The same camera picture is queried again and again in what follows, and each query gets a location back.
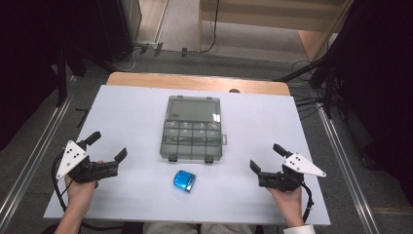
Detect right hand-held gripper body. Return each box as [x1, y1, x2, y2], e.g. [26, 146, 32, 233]
[257, 151, 328, 193]

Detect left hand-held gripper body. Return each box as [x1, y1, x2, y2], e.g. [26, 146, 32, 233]
[55, 139, 120, 184]

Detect small shiny blue case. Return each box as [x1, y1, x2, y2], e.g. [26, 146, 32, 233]
[172, 169, 197, 193]

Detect grey clear plastic compartment box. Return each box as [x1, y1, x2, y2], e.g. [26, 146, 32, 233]
[159, 95, 228, 165]

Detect person's right hand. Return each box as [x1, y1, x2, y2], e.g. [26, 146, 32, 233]
[266, 185, 306, 228]

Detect person's left hand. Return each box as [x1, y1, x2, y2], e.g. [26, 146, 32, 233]
[63, 160, 105, 216]

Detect black metal stand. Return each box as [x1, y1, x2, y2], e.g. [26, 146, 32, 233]
[56, 45, 69, 109]

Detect person's light trouser legs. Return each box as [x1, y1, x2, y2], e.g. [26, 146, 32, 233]
[142, 221, 255, 234]

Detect black tripod stand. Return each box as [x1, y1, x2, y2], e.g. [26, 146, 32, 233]
[273, 48, 339, 120]

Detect wooden table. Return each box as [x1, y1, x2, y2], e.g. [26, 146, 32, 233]
[105, 71, 291, 98]

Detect light wooden furniture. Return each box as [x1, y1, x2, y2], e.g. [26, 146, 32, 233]
[197, 0, 355, 62]

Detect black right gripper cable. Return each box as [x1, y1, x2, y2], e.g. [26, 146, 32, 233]
[299, 180, 316, 224]

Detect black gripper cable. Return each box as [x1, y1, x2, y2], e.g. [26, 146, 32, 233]
[51, 152, 125, 232]
[299, 180, 316, 224]

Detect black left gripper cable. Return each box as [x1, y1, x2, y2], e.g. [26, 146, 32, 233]
[51, 152, 125, 232]

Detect metal floor rail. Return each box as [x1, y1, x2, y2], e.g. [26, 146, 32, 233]
[315, 102, 382, 234]
[0, 93, 75, 226]

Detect black floor cables bundle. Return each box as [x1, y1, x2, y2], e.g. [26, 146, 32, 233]
[290, 59, 345, 121]

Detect white floor cable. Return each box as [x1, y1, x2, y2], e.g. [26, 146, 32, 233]
[110, 48, 137, 73]

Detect black hanging cable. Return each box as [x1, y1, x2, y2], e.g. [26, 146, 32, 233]
[180, 0, 221, 59]

